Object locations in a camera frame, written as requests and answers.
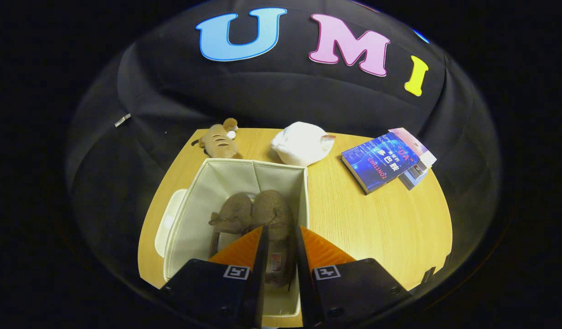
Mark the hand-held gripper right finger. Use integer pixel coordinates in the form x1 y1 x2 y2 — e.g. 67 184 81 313
294 224 413 329

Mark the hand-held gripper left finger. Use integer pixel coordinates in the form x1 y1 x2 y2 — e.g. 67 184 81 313
159 225 270 329

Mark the brown fuzzy slipper shoe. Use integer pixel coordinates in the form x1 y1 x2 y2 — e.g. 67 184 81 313
250 189 296 288
208 192 254 257

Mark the cream fabric storage box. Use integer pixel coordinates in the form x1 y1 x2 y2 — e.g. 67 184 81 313
164 158 310 318

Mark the white plush toy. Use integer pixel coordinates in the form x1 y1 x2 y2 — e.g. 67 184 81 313
270 121 335 167

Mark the blue cover book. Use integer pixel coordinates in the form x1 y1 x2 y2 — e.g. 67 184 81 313
341 132 420 196

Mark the brown striped plush toy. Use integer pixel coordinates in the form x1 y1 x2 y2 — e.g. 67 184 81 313
191 118 242 159

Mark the grey blue book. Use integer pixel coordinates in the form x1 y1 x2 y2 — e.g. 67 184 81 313
398 160 430 191

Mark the black backdrop cloth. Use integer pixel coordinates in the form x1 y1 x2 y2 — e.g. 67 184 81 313
64 0 501 293

